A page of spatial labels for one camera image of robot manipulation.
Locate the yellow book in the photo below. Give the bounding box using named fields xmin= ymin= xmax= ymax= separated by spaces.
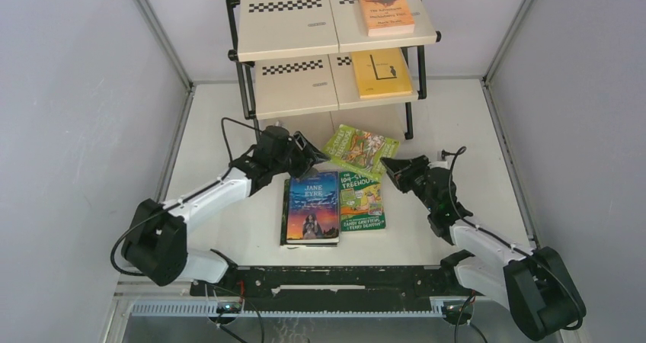
xmin=350 ymin=48 xmax=413 ymax=99

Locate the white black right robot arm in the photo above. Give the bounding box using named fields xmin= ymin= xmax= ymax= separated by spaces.
xmin=380 ymin=155 xmax=587 ymax=341

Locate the light green treehouse book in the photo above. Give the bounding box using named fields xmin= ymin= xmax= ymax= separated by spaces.
xmin=323 ymin=124 xmax=400 ymax=181

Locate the dark green treehouse book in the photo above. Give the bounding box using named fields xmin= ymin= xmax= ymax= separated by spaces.
xmin=339 ymin=171 xmax=386 ymax=232

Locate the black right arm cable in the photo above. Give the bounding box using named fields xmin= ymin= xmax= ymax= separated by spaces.
xmin=440 ymin=146 xmax=585 ymax=343

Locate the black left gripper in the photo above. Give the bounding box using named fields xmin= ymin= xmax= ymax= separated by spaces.
xmin=270 ymin=131 xmax=329 ymax=183

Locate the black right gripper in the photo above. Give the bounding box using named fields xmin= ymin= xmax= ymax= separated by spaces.
xmin=381 ymin=154 xmax=437 ymax=213

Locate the Jane Eyre blue book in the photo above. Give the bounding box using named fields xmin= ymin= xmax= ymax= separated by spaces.
xmin=285 ymin=171 xmax=341 ymax=245

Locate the black mounting base rail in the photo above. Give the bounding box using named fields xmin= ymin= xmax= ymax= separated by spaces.
xmin=189 ymin=265 xmax=471 ymax=314

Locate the orange paperback book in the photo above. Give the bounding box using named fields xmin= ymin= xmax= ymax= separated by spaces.
xmin=358 ymin=0 xmax=415 ymax=37

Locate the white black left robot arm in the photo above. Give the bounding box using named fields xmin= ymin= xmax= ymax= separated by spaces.
xmin=110 ymin=126 xmax=330 ymax=295

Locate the black left camera cable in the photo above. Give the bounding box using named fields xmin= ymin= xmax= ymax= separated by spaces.
xmin=109 ymin=117 xmax=264 ymax=277

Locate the cream three-tier shelf rack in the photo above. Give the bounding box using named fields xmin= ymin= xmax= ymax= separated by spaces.
xmin=225 ymin=0 xmax=442 ymax=143

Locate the dark black-green book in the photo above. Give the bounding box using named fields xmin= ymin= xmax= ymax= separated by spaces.
xmin=279 ymin=178 xmax=339 ymax=249

